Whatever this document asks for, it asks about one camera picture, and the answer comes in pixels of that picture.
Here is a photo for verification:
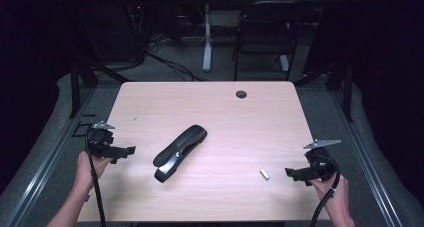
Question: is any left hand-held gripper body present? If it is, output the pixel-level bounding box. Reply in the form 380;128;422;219
87;120;117;160

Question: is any person's right hand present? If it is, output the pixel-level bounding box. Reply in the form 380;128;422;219
308;173;351;219

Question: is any person's left hand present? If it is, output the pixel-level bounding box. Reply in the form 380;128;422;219
74;150;115;192

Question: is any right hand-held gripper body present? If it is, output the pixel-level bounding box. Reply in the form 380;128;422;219
302;138;341;183

